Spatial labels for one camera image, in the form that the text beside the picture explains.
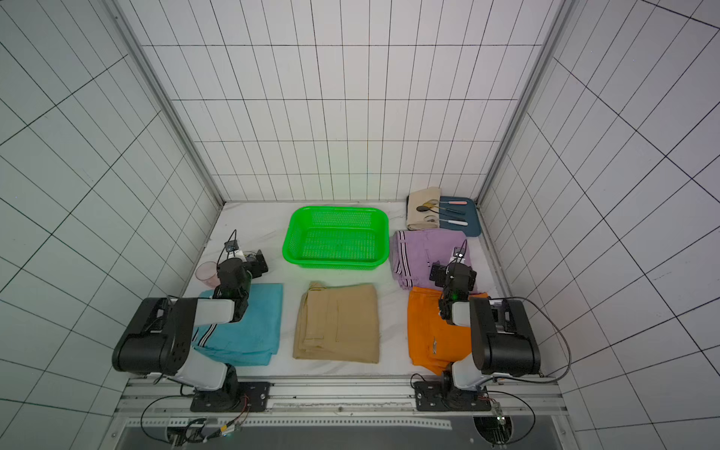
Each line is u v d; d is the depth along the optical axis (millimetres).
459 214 1151
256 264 845
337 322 833
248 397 721
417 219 1139
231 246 794
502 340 454
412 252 1016
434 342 794
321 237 1072
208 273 981
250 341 794
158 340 455
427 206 1178
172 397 645
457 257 798
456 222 1139
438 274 857
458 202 1180
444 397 670
